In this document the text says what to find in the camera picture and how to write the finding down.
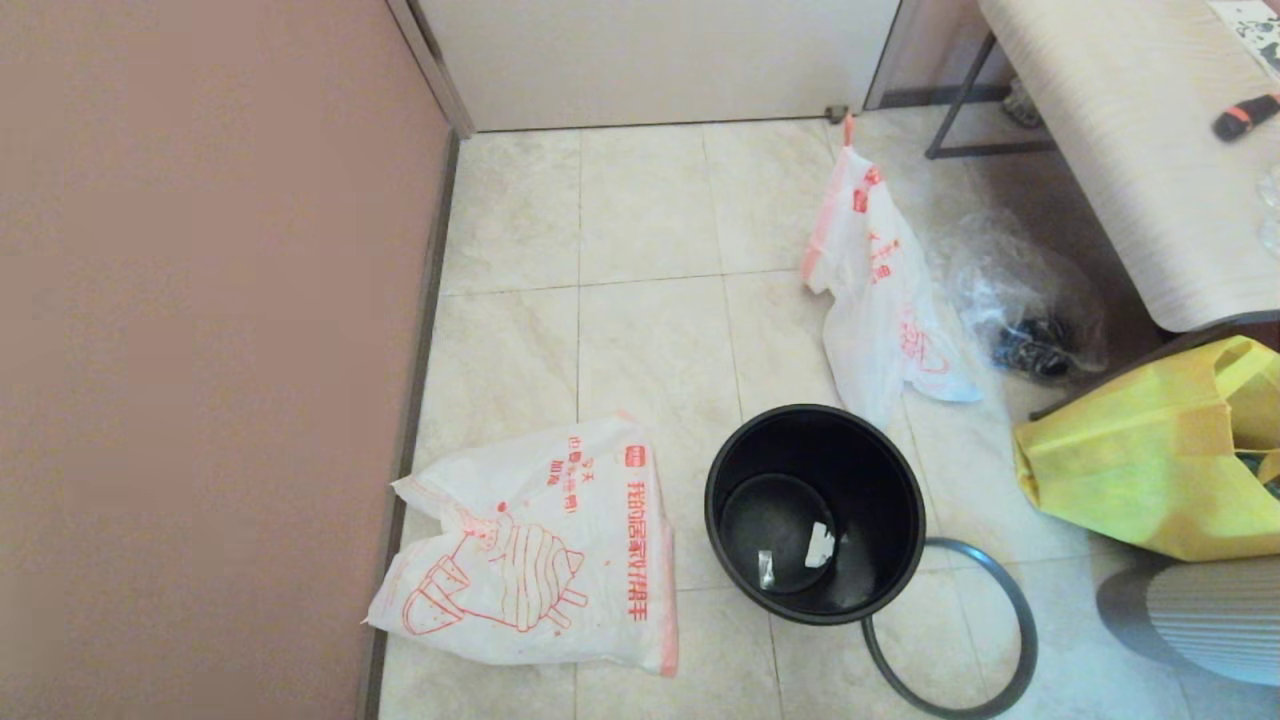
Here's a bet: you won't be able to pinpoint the black and red marker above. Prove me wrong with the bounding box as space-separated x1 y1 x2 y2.
1212 92 1280 142

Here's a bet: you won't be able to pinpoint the black round trash bin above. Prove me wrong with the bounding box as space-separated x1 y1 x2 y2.
704 403 929 627

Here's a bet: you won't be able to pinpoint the grey ribbed robot base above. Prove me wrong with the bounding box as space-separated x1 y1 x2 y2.
1096 555 1280 688

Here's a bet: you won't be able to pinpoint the black-printed white paper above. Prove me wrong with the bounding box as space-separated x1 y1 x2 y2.
1205 0 1280 76

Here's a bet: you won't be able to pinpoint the dark items in clear bag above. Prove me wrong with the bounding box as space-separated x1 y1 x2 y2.
992 315 1081 381

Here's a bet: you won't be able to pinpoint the small white object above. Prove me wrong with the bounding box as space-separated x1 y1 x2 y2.
1003 75 1046 126

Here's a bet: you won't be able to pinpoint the grey bin rim ring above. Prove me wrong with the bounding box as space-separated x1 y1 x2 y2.
862 537 1039 719

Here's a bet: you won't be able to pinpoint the yellow non-woven bag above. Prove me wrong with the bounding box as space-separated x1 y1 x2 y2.
1012 335 1280 563

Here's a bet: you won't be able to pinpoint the white door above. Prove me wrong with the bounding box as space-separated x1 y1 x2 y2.
415 0 906 131

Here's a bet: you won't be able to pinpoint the grey door frame post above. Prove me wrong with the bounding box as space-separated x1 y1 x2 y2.
385 0 476 139

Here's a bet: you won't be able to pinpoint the clear plastic bag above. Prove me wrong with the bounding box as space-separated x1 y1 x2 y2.
930 205 1111 386

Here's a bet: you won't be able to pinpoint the beige table with metal legs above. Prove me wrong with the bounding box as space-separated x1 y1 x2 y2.
925 30 1280 421

